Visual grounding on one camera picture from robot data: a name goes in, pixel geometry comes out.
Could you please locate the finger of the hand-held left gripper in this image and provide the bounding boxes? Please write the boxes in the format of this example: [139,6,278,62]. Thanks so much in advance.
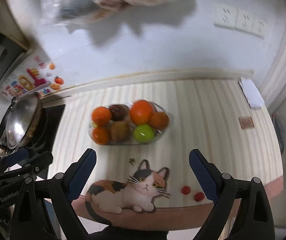
[8,151,54,181]
[0,148,30,172]

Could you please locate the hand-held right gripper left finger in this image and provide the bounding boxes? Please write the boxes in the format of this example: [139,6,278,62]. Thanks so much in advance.
[9,148,97,240]

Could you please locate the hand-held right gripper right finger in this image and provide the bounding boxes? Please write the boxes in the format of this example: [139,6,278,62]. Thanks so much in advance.
[189,149,275,240]

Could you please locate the small orange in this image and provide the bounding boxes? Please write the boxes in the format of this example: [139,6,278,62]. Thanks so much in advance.
[92,106,112,127]
[92,126,110,145]

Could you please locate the oval patterned ceramic plate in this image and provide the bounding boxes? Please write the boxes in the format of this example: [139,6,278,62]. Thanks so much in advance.
[88,102,170,147]

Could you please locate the dark reddish round fruit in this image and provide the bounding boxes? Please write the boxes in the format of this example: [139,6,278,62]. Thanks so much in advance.
[149,112,170,130]

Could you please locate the dark red apple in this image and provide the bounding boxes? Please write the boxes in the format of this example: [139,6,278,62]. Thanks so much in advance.
[109,104,130,122]

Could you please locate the large orange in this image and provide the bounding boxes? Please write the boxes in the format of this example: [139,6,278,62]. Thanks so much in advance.
[130,100,155,125]

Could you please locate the black frying pan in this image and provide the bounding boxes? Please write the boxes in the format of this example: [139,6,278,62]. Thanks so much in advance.
[0,105,11,147]

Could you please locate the steel wok lid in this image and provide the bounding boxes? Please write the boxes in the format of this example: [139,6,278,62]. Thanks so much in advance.
[1,92,42,149]

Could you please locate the black induction cooktop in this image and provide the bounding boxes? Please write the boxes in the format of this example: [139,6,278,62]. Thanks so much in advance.
[33,104,66,153]

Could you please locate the striped cat print tablecloth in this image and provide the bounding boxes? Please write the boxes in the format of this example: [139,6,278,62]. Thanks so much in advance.
[46,79,284,232]

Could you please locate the blue cabinet front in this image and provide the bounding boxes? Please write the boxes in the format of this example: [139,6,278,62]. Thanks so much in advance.
[44,199,58,230]

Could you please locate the brown square patch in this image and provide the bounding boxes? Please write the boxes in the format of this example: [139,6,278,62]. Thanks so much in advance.
[239,116,255,130]

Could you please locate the white folded cloth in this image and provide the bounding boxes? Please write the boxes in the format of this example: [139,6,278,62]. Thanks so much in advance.
[238,77,265,109]

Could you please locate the stainless hood chimney cover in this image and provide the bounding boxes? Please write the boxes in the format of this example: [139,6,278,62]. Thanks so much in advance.
[0,0,37,53]

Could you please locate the clear plastic bag dark contents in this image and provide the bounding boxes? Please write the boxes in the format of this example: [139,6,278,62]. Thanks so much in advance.
[40,0,123,27]

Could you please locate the colourful wall stickers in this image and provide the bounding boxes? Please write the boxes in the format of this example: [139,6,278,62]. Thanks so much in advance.
[0,55,64,98]

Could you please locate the white wall outlet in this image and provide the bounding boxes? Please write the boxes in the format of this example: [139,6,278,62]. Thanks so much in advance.
[213,6,237,29]
[251,17,269,39]
[234,11,255,33]

